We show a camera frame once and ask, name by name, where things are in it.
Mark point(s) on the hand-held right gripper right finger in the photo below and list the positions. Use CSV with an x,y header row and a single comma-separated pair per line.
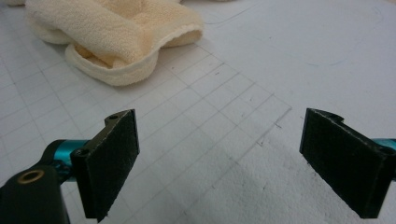
x,y
339,161

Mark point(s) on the cream terry towel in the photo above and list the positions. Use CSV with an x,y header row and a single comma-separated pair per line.
x,y
115,34

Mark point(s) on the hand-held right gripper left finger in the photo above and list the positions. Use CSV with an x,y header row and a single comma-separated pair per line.
x,y
106,168

